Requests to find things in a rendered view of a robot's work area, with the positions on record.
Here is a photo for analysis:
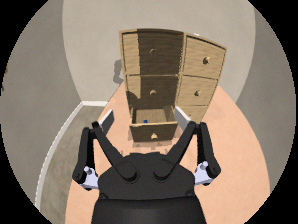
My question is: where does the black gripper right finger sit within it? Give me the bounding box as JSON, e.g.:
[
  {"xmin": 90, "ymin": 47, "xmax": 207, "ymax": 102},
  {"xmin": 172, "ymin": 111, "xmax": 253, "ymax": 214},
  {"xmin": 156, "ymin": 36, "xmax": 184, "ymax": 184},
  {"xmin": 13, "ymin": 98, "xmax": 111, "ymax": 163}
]
[{"xmin": 154, "ymin": 107, "xmax": 221, "ymax": 186}]

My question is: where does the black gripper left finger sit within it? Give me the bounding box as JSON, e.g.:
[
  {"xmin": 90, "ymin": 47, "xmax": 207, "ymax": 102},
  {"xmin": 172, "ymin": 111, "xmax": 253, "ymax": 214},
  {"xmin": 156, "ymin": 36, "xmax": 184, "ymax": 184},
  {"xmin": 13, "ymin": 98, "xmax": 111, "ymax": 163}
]
[{"xmin": 72, "ymin": 109, "xmax": 137, "ymax": 191}]

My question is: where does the small wooden chest of drawers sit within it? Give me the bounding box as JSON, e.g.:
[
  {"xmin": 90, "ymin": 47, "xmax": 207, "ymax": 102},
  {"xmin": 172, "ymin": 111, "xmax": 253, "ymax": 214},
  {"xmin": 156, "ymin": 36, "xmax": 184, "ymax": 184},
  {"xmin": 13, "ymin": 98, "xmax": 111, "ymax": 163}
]
[{"xmin": 119, "ymin": 28, "xmax": 227, "ymax": 122}]

